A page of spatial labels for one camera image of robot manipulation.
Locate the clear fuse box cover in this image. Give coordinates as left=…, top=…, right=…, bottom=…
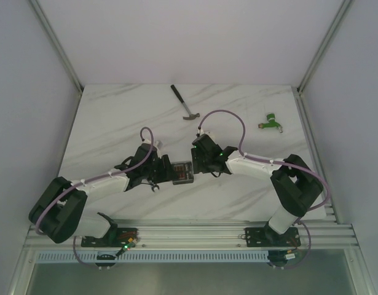
left=171, top=160, right=195, bottom=184

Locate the green red plastic connector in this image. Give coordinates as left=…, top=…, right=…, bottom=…
left=258, top=113, right=283, bottom=133

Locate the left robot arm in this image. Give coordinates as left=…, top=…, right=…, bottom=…
left=28, top=143, right=176, bottom=247

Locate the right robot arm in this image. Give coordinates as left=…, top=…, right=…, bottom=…
left=191, top=133, right=324, bottom=247

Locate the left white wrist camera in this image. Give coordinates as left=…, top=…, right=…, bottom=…
left=143, top=139, right=163, bottom=151

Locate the black handled claw hammer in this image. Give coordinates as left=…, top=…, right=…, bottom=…
left=170, top=85, right=200, bottom=120

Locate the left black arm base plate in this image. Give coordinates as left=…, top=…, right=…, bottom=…
left=81, top=227, right=138, bottom=248

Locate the slotted grey cable duct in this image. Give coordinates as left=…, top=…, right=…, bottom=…
left=36, top=250, right=269, bottom=264

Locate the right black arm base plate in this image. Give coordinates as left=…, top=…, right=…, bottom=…
left=243, top=226, right=301, bottom=248

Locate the right aluminium corner post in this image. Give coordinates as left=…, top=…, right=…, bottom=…
left=296, top=0, right=353, bottom=93

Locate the aluminium corner post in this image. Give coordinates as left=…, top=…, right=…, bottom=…
left=28, top=0, right=84, bottom=95
left=296, top=0, right=353, bottom=93

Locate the aluminium front rail frame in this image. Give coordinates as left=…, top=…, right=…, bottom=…
left=24, top=219, right=360, bottom=251

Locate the left aluminium corner post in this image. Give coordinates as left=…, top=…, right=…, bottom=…
left=28, top=0, right=84, bottom=95

